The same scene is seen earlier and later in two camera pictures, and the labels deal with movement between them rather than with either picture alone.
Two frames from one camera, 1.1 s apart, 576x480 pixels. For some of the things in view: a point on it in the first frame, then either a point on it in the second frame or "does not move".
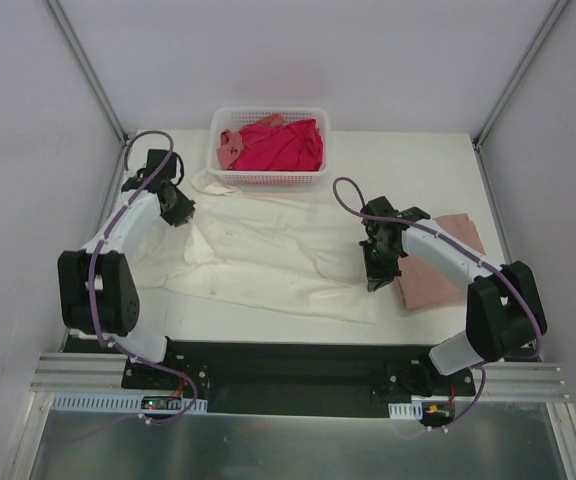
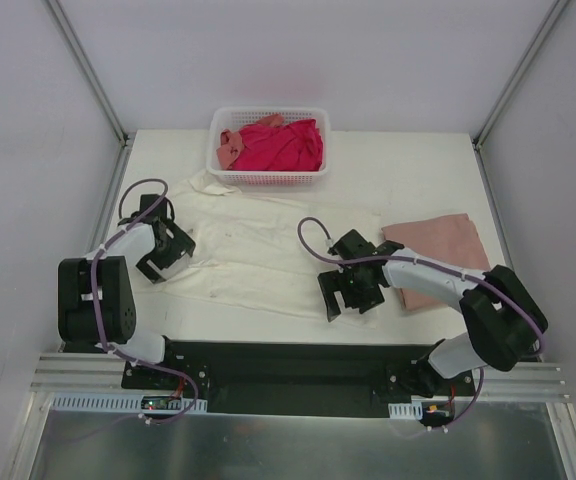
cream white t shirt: [264, 253] does not move
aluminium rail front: [72, 373] does not move
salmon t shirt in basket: [231, 143] does not move
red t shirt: [291, 146] does not move
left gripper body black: [179, 210] to [169, 255]
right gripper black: [379, 263] to [344, 293]
